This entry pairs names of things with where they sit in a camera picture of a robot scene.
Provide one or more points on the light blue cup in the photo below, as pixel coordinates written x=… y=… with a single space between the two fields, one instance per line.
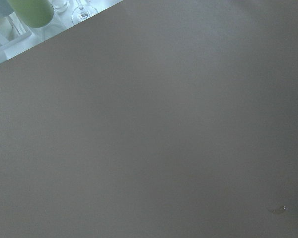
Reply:
x=5 y=8

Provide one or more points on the green cup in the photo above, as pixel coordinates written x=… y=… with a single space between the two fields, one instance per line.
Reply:
x=34 y=13

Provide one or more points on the wine glass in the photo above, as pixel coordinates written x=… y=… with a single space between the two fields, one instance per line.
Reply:
x=82 y=13

